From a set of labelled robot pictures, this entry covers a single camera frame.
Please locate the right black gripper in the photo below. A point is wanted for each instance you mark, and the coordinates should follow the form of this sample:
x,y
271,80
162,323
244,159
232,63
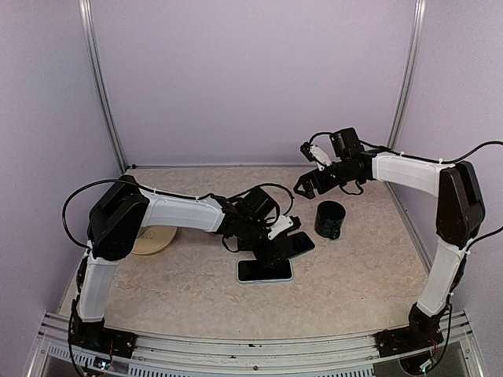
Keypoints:
x,y
310,192

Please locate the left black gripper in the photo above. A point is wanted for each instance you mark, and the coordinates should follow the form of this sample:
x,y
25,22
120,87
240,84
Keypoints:
x,y
270,261

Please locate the black phone front table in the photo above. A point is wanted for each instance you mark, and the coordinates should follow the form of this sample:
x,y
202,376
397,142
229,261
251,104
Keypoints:
x,y
265,271

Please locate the light blue phone case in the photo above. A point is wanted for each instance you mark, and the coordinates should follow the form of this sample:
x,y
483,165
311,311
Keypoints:
x,y
265,281

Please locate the black phone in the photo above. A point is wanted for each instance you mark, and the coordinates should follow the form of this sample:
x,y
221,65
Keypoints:
x,y
298,244

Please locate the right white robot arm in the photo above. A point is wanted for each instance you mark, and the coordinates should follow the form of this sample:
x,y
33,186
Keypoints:
x,y
451,188

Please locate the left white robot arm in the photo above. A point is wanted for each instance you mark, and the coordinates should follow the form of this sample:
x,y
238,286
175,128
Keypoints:
x,y
253,217

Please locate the dark green mug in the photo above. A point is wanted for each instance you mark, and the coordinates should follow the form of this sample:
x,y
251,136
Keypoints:
x,y
329,219

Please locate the beige round plate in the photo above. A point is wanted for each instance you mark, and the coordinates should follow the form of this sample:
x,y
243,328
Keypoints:
x,y
153,240

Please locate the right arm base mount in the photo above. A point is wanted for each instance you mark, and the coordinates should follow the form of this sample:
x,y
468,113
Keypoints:
x,y
421,332

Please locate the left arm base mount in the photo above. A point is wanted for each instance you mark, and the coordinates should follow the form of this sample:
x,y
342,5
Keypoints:
x,y
96,337

